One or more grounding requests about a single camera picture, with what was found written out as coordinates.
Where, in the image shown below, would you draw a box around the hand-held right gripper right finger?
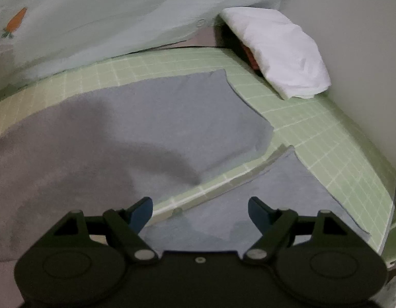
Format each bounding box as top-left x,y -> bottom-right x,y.
243,196 -> 370,263

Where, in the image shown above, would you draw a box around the white pillow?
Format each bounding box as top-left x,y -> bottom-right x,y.
220,6 -> 331,100

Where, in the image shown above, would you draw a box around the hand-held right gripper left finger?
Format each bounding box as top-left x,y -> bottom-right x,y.
31,197 -> 159,264

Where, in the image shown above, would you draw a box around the green grid mat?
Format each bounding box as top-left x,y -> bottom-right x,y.
0,46 -> 396,264

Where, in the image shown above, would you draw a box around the grey pants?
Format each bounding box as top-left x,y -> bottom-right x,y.
0,69 -> 372,262

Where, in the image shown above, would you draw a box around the pale carrot-print bedsheet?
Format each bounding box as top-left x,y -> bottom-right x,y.
0,0 -> 296,103

